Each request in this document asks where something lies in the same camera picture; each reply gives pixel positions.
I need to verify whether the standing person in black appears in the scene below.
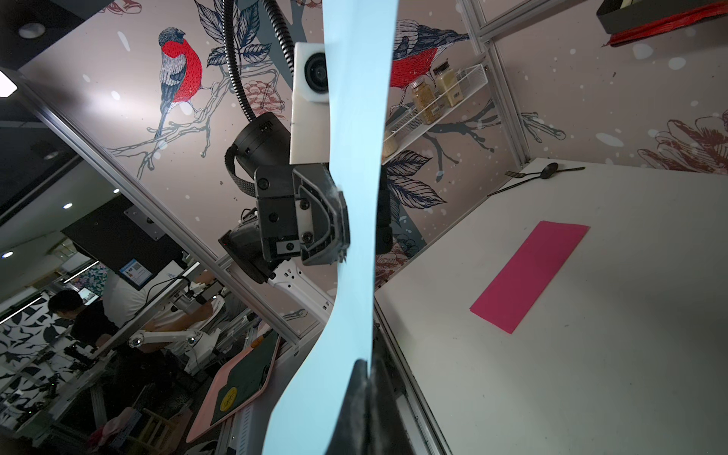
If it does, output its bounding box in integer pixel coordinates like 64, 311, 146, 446
47, 289, 119, 347

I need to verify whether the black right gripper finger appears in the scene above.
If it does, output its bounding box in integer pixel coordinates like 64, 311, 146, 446
326, 359, 413, 455

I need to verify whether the clear acrylic wall shelf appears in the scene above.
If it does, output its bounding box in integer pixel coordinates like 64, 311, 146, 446
382, 64, 488, 164

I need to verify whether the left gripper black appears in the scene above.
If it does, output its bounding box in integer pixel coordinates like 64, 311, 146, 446
255, 163, 394, 267

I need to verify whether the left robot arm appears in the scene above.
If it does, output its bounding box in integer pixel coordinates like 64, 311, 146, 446
219, 113, 350, 323

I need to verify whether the pink green clipboard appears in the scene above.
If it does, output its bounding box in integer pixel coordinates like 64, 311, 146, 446
186, 331, 281, 444

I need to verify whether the black fork on table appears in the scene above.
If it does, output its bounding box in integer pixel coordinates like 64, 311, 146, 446
504, 171, 541, 179

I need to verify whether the magenta paper sheet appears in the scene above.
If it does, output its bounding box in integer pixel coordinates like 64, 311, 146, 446
470, 221, 590, 334

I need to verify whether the tan spice bottle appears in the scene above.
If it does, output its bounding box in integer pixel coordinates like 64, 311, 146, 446
433, 61, 464, 107
411, 76, 442, 125

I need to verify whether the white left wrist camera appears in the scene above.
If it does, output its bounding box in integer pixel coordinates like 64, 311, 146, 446
289, 42, 330, 165

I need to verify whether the black spoon on table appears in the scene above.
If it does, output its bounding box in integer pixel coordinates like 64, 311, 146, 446
488, 162, 585, 197

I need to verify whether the tan spice bottle front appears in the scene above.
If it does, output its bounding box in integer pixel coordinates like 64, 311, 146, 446
411, 76, 442, 125

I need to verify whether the light blue paper sheet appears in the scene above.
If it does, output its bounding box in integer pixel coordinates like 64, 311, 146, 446
263, 1, 398, 454

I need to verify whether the tan spice bottle rear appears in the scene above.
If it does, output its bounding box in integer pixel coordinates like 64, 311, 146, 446
433, 61, 464, 107

